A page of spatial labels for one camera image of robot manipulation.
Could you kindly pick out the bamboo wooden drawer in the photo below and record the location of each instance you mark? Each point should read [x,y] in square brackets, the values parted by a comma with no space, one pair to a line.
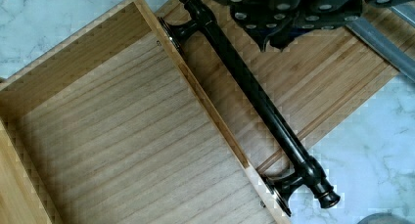
[112,127]

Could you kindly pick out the black metal drawer handle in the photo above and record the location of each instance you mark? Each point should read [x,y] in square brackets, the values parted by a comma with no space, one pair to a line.
[307,170]

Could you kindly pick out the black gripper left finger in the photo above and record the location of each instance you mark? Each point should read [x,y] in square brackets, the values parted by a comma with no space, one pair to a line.
[265,21]

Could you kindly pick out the grey metal bar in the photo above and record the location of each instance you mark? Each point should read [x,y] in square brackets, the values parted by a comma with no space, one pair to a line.
[378,42]

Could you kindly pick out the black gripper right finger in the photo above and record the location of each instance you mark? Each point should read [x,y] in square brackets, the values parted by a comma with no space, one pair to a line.
[306,15]

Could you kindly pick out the grey round object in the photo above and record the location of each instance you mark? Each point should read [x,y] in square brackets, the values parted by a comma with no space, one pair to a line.
[384,218]

